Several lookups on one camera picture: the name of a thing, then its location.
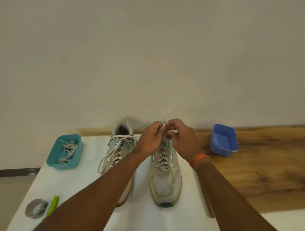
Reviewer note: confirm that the person's right hand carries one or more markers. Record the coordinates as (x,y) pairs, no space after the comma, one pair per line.
(184,142)

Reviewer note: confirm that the person's left hand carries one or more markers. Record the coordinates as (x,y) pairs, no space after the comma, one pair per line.
(150,140)

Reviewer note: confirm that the worn white sneaker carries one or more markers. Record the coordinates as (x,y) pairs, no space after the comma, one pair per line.
(164,188)
(125,123)

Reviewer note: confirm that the person's left forearm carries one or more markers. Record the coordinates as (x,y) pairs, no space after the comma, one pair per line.
(93,197)

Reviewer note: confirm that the person's right forearm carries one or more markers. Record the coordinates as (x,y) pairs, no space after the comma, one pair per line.
(231,200)

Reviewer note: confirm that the orange thread wristband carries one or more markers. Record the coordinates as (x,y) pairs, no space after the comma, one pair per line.
(198,160)

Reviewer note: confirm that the blue plastic container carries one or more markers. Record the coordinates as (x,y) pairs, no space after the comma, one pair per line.
(224,138)

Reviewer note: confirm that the teal plastic container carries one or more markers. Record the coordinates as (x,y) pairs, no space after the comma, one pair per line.
(52,157)

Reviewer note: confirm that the green utility cutter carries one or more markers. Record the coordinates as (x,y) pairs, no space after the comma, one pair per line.
(53,204)

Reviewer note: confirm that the grey tape roll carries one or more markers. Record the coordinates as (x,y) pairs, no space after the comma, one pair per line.
(28,213)

